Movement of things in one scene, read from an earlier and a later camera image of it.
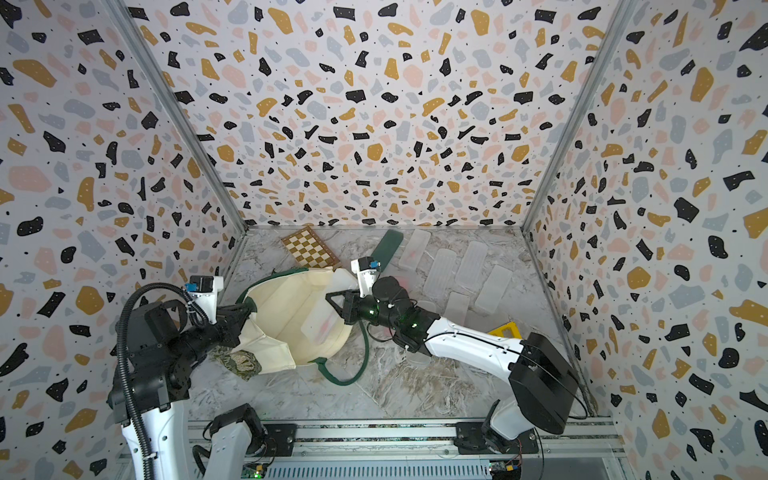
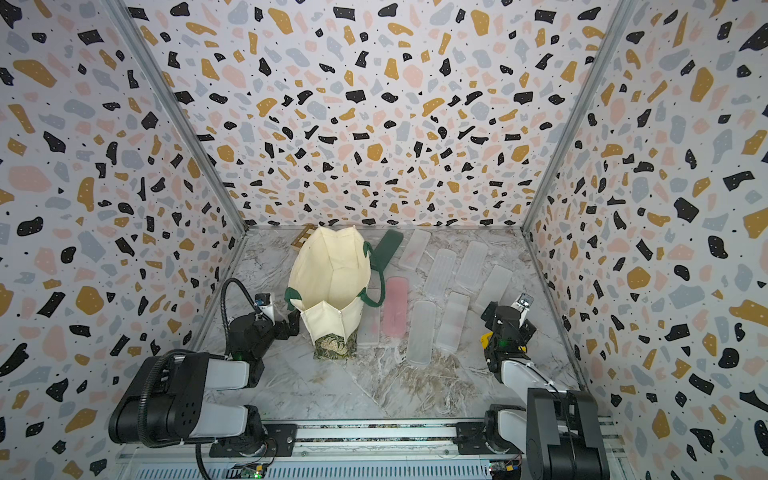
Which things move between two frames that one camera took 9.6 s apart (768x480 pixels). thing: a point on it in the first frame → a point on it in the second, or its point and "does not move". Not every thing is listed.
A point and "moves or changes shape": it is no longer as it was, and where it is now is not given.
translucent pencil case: [471, 266] does not move
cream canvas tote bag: [270, 330] moves or changes shape
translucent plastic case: [456, 309] does not move
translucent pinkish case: [414, 249] does not move
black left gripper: [229, 324] → [281, 333]
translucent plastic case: [494, 289] does not move
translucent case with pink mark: [322, 319] → [368, 332]
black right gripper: [352, 306] → [494, 309]
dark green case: [387, 247] does not move
